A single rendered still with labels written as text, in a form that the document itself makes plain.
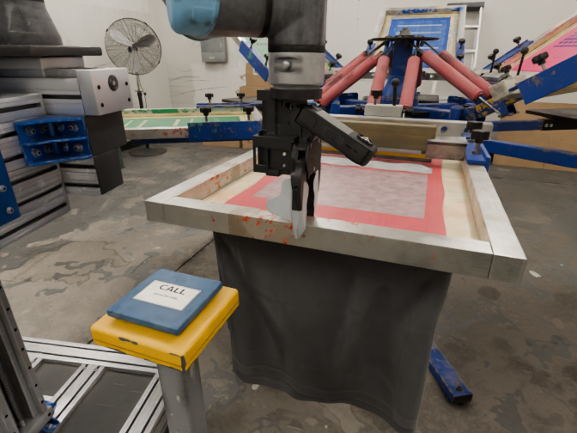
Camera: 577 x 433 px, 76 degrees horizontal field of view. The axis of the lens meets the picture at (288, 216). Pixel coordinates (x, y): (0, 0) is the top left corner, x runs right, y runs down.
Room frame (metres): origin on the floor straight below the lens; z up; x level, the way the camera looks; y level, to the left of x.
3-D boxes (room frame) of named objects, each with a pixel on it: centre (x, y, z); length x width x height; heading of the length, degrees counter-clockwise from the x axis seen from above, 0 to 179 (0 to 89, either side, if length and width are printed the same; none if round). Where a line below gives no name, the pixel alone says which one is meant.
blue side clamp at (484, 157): (1.00, -0.50, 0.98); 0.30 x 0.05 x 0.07; 160
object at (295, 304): (0.60, -0.06, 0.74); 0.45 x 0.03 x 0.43; 70
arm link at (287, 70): (0.53, -0.01, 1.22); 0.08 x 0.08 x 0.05
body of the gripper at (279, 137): (0.53, 0.00, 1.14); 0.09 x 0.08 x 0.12; 70
